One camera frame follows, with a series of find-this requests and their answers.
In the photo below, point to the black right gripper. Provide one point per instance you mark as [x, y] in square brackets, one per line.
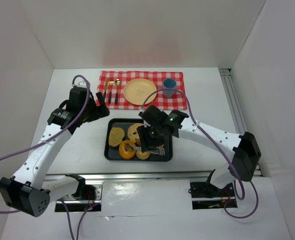
[147, 144]

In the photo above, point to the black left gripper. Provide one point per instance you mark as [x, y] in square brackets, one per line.
[97, 107]

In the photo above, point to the metal tongs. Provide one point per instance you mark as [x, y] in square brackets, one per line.
[158, 150]

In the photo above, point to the orange glazed donut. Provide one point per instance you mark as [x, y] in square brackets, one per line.
[126, 150]

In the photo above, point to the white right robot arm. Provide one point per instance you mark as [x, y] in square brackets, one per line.
[184, 127]

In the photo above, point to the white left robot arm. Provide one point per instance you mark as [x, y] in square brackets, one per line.
[26, 190]

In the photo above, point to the flat seeded bread slice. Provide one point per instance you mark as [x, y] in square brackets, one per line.
[116, 136]

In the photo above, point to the large pale bagel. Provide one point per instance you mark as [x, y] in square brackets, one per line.
[132, 133]

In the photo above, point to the red checkered cloth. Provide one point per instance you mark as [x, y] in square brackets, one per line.
[176, 102]

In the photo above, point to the small tan muffin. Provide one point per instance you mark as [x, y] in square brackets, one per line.
[142, 155]

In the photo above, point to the beige round plate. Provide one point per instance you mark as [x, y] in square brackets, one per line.
[137, 90]

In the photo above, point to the black baking tray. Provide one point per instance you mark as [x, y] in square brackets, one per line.
[112, 153]

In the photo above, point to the blue cup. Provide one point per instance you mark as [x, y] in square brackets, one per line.
[169, 85]

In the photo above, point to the gold fork black handle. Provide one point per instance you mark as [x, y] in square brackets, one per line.
[110, 88]

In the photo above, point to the gold knife black handle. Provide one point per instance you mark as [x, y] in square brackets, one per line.
[106, 84]

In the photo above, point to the gold spoon black handle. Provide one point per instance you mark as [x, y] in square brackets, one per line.
[117, 83]

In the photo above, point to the aluminium front rail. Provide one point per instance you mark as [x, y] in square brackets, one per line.
[145, 176]

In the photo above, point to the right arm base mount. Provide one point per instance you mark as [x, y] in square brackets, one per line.
[206, 196]

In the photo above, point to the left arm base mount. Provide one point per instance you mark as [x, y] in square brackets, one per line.
[90, 201]

